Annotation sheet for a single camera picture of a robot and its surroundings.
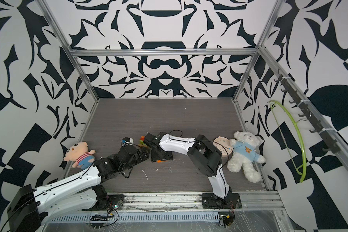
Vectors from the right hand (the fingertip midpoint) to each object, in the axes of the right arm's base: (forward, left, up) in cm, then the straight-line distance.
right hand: (159, 157), depth 89 cm
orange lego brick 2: (-4, -1, +3) cm, 5 cm away
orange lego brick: (+12, +12, +3) cm, 17 cm away
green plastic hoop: (+7, -63, +23) cm, 67 cm away
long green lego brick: (+10, +12, +1) cm, 15 cm away
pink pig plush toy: (0, +45, +7) cm, 46 cm away
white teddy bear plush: (+4, -50, +8) cm, 51 cm away
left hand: (0, +7, +10) cm, 12 cm away
